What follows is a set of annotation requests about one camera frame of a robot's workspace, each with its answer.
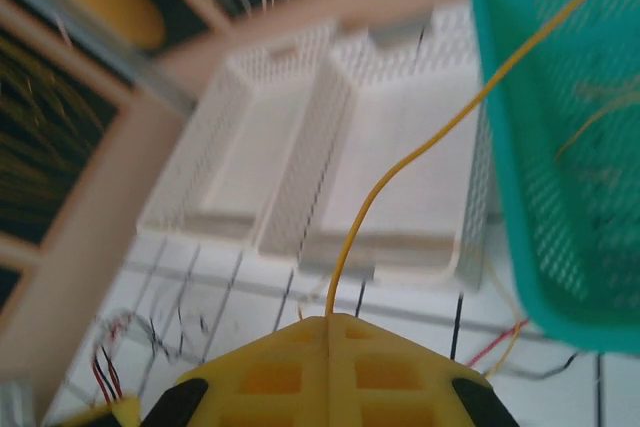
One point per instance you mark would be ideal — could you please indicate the small white plastic basket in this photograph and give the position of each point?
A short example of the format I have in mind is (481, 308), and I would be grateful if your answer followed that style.
(400, 187)

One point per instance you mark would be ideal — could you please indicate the teal plastic basket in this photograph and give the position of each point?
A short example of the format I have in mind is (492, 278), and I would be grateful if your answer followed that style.
(550, 247)

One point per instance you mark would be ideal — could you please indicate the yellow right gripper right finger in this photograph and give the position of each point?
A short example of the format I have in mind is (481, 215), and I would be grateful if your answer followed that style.
(340, 372)

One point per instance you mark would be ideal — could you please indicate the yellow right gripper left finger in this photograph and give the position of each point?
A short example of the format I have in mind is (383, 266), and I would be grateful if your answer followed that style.
(320, 372)

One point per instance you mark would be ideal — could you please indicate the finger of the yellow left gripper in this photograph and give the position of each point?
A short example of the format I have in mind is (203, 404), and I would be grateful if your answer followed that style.
(129, 412)
(95, 419)

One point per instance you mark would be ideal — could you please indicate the large white plastic basket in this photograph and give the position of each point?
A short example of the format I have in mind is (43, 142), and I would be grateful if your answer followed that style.
(240, 157)

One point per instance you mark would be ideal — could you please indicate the aluminium frame post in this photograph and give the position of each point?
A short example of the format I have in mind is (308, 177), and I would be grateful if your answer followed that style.
(125, 64)

